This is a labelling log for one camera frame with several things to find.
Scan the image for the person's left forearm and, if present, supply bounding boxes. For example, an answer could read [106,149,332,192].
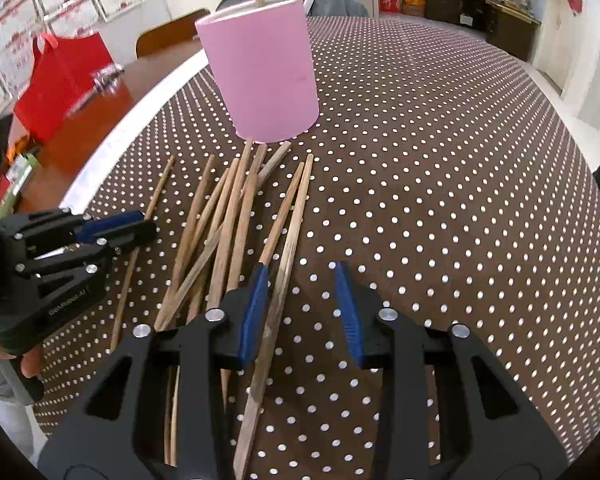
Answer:
[0,367,36,461]

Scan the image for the dark wooden cabinet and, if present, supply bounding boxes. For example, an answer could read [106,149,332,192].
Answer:
[424,0,542,62]

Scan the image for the white door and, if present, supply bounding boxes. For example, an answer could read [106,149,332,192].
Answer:
[532,0,600,111]

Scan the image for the pink cup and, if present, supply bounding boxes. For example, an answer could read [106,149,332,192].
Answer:
[195,0,321,143]

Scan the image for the grey jacket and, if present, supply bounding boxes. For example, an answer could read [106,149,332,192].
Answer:
[304,0,370,18]

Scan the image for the green box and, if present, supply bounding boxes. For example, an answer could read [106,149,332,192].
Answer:
[2,152,42,207]

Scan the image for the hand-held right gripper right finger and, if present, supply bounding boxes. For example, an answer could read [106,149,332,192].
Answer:
[332,261,571,480]

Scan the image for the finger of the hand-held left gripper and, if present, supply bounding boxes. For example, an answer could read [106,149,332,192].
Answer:
[15,220,159,287]
[0,210,147,247]

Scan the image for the person's left hand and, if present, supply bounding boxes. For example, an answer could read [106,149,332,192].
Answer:
[0,340,44,381]

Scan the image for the brown polka dot tablecloth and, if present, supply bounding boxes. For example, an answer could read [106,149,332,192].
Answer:
[30,15,600,480]

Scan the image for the clear bag of metal parts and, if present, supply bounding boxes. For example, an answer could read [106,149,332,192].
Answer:
[94,66,122,92]

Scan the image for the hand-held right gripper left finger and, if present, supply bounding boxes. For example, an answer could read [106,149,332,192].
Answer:
[37,262,271,480]

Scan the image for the brown wooden chair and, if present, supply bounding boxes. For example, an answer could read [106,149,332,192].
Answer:
[136,8,212,59]

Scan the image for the red gift bag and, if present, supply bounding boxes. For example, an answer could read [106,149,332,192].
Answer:
[14,32,113,143]

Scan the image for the bunch of wooden chopsticks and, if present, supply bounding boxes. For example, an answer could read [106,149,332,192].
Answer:
[109,137,306,468]

